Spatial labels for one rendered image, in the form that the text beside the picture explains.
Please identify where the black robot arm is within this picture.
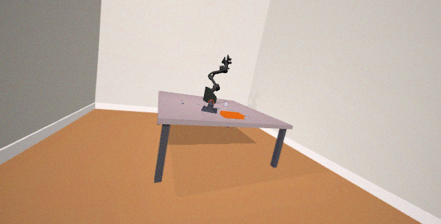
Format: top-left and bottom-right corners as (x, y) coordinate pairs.
(208, 65), (229, 92)

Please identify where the orange rectangular tray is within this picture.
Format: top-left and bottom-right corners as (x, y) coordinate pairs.
(220, 111), (245, 119)

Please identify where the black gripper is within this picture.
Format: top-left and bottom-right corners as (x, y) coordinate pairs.
(221, 55), (232, 65)

